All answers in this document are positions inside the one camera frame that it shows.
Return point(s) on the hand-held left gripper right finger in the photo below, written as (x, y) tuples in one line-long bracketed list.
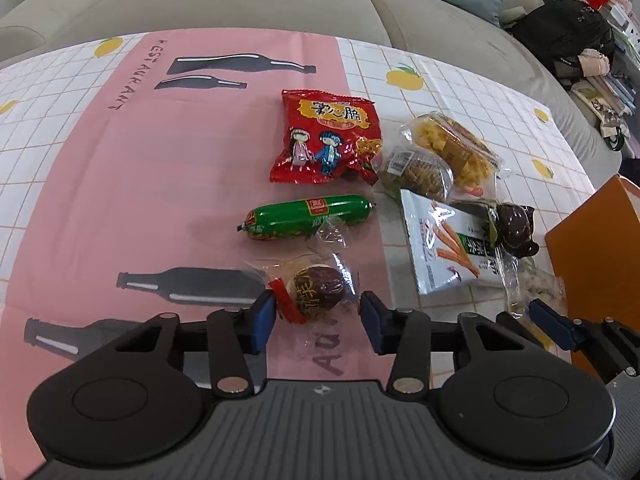
[(375, 324)]

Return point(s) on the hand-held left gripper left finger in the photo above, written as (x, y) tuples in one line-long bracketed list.
[(262, 322)]

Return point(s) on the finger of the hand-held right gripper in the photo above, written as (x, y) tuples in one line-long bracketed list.
[(552, 325)]

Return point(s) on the clear pale snack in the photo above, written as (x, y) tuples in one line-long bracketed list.
[(535, 280)]

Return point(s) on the dark red date candy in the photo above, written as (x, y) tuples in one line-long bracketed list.
[(317, 290)]

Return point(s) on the orange cardboard box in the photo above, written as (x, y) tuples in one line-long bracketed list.
[(595, 240)]

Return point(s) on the white spicy strip packet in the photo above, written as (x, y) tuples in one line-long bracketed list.
[(440, 240)]

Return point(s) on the dark brown snack packet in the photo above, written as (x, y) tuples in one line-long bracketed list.
[(515, 225)]

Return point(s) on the green sausage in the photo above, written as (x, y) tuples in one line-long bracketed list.
[(300, 215)]

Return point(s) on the clear brown cookie packet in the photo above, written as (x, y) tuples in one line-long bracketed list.
[(420, 172)]

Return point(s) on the yellow puffed snack packet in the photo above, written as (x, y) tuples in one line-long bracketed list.
[(450, 145)]

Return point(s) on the red cartoon snack packet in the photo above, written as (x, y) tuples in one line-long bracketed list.
[(320, 135)]

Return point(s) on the printed tote bag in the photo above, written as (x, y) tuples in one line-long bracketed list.
[(607, 115)]

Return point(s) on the stack of books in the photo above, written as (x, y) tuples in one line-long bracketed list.
[(627, 40)]

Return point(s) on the black backpack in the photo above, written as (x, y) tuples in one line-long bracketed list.
[(565, 30)]

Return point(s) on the grey sofa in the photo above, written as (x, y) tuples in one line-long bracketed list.
[(250, 5)]

